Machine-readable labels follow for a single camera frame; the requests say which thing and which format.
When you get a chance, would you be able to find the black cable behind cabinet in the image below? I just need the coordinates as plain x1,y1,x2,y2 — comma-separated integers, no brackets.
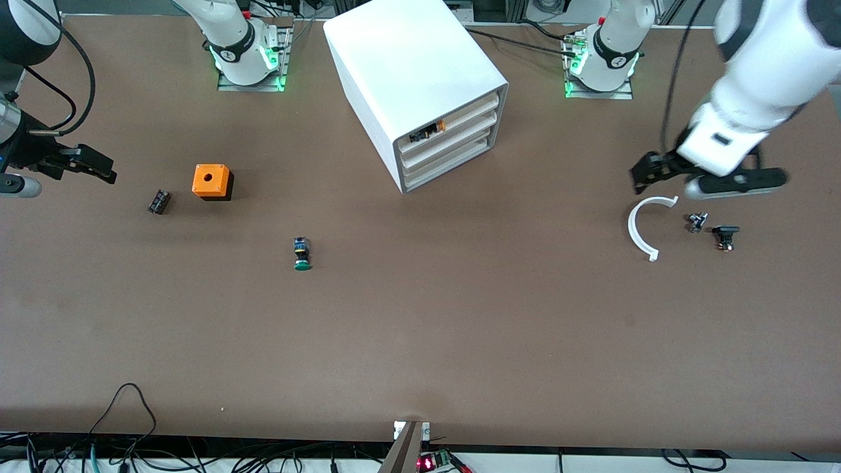
463,28,580,52

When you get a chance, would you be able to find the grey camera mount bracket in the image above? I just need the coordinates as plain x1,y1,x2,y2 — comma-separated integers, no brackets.
378,420,431,473

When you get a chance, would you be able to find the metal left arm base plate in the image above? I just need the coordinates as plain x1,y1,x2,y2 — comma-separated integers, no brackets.
564,30,635,101

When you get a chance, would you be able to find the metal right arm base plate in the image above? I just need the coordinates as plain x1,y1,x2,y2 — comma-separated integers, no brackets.
217,26,291,93

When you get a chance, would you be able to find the black looped cable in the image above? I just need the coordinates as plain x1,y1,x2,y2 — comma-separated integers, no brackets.
89,383,157,438

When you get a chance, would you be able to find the orange box with hole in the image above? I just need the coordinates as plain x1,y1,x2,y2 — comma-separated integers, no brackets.
192,164,235,202

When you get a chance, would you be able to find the orange black part in cabinet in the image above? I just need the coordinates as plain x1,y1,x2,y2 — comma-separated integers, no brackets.
409,120,446,144

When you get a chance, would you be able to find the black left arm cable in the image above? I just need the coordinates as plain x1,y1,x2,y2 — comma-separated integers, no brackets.
660,0,708,156

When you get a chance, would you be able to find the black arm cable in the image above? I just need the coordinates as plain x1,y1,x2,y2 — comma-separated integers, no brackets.
660,0,708,156
23,13,97,135

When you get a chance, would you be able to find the circuit board with red light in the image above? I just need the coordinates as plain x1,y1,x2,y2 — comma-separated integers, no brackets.
417,450,471,473

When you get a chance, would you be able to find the white curved plastic arc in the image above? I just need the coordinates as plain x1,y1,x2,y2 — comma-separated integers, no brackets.
627,195,679,263

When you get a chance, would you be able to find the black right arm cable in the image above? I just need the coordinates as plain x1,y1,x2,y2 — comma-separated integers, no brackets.
23,13,97,135

